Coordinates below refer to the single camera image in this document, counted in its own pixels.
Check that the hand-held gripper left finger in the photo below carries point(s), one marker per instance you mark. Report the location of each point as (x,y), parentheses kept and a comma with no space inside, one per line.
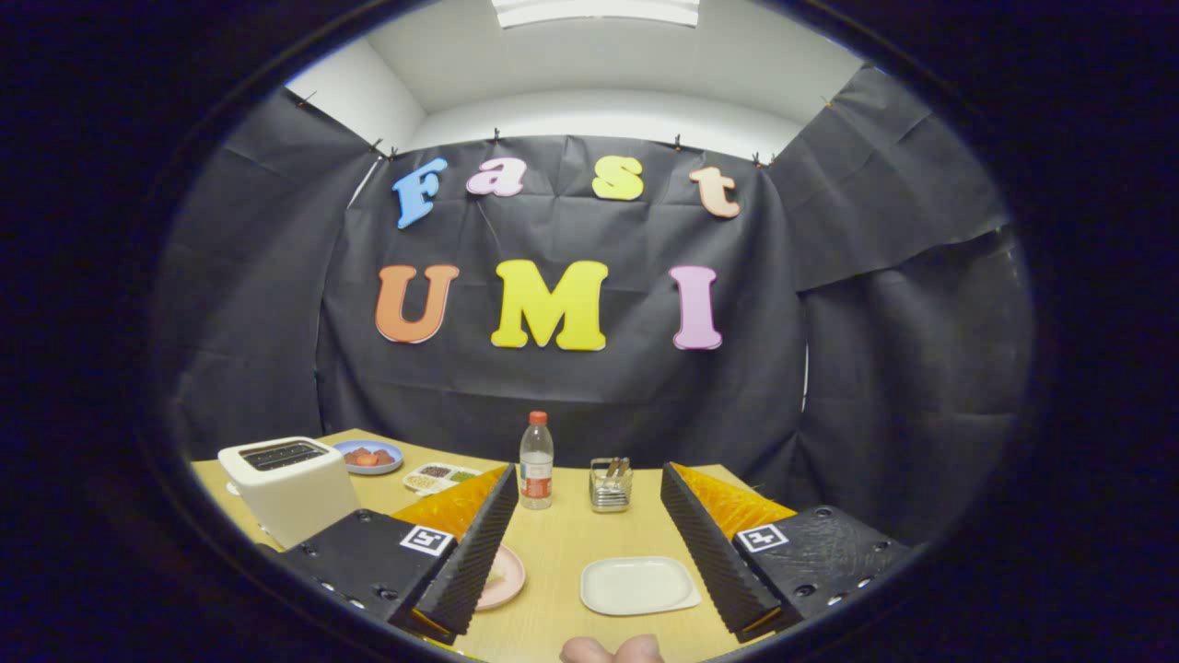
(470,552)

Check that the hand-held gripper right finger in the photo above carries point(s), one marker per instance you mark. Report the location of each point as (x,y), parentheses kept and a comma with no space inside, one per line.
(709,552)

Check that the pink round plate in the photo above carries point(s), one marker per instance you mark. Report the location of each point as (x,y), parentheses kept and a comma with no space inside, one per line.
(512,580)

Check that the white square plate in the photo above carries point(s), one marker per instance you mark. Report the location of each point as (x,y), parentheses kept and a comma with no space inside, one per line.
(640,585)

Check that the white divided condiment tray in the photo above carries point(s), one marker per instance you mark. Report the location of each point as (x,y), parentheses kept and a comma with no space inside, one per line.
(442,477)

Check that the clear bottle with red cap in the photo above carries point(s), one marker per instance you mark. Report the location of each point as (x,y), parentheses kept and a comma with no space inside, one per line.
(536,460)

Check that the metal cutlery holder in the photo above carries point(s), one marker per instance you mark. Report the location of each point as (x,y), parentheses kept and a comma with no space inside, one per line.
(611,495)

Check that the blue round plate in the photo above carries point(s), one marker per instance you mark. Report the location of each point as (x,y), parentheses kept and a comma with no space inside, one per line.
(368,471)

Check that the red meat slices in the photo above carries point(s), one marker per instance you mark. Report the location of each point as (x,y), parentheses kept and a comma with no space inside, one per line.
(368,457)

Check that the white toaster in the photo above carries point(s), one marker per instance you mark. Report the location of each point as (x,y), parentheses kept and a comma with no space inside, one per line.
(295,505)

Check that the black backdrop cloth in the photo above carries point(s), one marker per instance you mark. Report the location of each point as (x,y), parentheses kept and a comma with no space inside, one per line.
(571,387)

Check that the ceiling light panel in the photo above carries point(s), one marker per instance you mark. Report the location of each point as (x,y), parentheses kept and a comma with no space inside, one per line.
(594,11)

